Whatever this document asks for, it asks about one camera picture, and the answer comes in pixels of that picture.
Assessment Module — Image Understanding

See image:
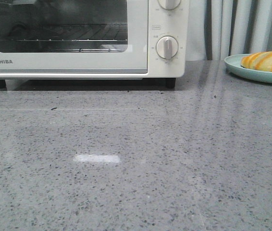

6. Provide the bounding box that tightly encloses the glass oven door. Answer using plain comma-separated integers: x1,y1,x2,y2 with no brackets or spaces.
0,0,151,79

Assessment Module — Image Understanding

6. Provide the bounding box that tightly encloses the golden croissant bread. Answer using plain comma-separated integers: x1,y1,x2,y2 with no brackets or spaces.
241,51,272,72

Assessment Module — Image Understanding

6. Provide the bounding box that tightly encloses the black right oven foot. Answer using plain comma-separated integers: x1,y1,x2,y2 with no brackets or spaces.
165,78,176,89

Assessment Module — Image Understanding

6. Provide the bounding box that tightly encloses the lower oven timer knob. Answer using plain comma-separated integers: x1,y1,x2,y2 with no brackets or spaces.
156,36,179,60

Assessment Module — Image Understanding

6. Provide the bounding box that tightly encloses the upper oven control knob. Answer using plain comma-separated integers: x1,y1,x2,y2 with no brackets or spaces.
158,0,181,10

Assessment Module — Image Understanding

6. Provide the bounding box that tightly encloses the white Toshiba toaster oven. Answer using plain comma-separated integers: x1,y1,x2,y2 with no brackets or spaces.
0,0,190,89

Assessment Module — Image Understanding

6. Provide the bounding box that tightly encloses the light green plate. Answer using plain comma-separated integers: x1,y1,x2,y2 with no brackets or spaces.
224,54,272,84

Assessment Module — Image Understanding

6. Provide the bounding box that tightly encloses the grey-white curtain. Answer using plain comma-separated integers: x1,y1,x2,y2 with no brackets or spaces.
186,0,272,61

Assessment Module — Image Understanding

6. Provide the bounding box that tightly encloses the metal wire oven rack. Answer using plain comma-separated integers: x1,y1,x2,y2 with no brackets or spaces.
0,23,128,53

